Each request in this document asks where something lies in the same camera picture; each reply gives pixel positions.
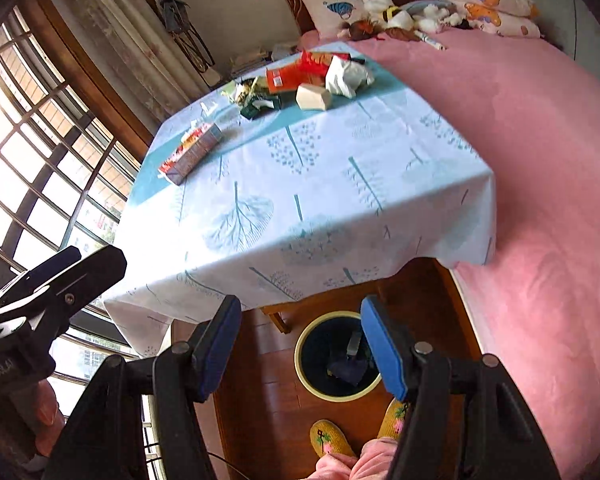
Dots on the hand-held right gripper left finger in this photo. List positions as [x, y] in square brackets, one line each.
[220, 350]

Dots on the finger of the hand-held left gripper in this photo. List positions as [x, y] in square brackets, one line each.
[85, 280]
[50, 266]

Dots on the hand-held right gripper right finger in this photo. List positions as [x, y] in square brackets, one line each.
[382, 350]

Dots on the dark bin with yellow rim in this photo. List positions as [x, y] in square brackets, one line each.
[320, 345]

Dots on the dark packet with white label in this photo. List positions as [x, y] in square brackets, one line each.
[260, 107]

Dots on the pale yellow chocolate box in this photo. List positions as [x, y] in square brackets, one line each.
[314, 96]

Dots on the hanging shoulder bag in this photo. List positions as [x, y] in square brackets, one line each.
[174, 16]

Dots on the person's left hand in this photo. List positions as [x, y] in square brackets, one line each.
[47, 410]

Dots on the dark blue wrapper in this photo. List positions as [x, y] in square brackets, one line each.
[347, 369]

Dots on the wooden table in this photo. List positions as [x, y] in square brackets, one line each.
[277, 317]

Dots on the yellow embroidered slipper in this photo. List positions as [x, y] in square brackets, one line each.
[330, 437]
[394, 417]

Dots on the window with metal grille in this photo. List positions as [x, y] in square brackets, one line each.
[45, 160]

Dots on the person's pink trousers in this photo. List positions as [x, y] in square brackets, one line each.
[360, 465]

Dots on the long printed snack box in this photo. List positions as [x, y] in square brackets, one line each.
[192, 152]

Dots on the leaf printed tablecloth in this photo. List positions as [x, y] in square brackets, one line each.
[305, 185]

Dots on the pink bed sheet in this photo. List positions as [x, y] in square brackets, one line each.
[530, 185]

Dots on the pale patterned curtain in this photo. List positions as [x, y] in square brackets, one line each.
[130, 50]

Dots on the crumpled black gold foil wrapper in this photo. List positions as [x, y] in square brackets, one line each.
[247, 91]

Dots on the stack of books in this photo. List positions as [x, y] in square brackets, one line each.
[250, 62]

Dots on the crumpled white tissue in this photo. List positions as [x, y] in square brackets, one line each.
[347, 77]

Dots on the orange red packet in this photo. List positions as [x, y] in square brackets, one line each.
[285, 80]

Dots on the red and white box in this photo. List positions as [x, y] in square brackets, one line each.
[315, 62]

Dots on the white marker pen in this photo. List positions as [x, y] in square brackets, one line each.
[430, 40]

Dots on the dark brown plush toy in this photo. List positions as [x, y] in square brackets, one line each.
[402, 34]

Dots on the brown furry plush toy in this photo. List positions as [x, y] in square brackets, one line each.
[362, 30]

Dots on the small white plush toy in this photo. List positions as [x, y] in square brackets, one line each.
[435, 19]

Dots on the striped bee plush toy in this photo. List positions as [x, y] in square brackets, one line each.
[395, 14]

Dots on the grey-blue plush toy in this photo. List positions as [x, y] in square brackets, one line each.
[422, 6]

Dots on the white pillow with blue print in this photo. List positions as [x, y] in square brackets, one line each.
[330, 5]

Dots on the pink bear print cushion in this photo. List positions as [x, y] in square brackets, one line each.
[485, 5]

